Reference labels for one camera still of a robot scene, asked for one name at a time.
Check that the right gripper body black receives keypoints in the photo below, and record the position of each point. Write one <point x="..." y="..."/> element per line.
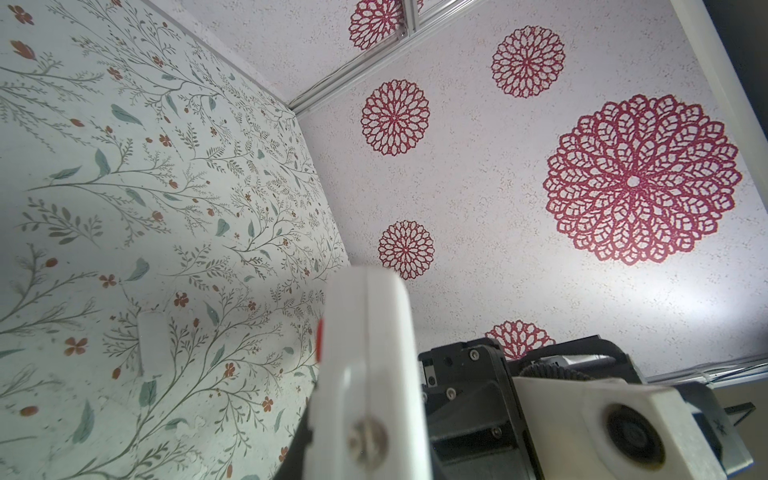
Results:
<point x="475" y="422"/>

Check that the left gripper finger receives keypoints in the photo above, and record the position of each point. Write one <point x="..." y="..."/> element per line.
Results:
<point x="292" y="465"/>

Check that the white remote control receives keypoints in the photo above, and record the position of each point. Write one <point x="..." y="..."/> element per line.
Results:
<point x="366" y="414"/>

